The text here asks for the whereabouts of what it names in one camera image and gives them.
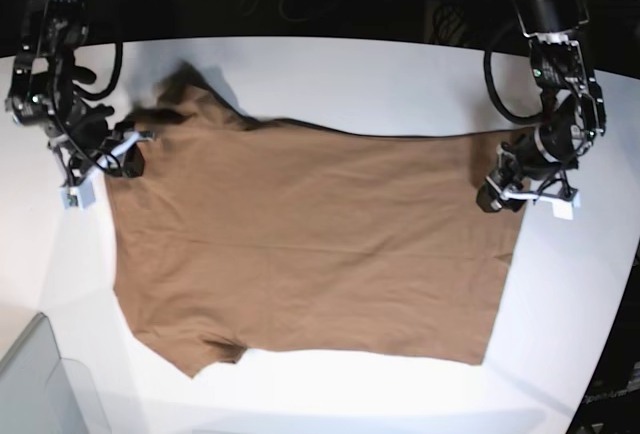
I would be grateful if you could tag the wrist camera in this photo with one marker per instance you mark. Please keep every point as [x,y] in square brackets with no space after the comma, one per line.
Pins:
[81,196]
[565,209]

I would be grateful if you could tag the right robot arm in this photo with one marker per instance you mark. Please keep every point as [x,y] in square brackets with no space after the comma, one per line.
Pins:
[48,90]

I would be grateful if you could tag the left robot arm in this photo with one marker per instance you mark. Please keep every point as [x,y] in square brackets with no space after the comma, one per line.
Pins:
[572,104]

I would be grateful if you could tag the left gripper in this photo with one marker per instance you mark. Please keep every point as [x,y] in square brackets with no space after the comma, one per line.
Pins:
[522,173]

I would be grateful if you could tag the brown t-shirt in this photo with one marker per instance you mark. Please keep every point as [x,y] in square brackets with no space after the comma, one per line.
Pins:
[283,236]

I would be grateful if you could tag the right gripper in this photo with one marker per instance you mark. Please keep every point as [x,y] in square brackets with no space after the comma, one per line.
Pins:
[117,156]

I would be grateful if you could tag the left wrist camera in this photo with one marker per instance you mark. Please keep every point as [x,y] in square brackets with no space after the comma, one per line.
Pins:
[565,209]

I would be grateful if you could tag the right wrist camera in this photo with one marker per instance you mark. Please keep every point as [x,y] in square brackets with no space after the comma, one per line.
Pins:
[81,196]

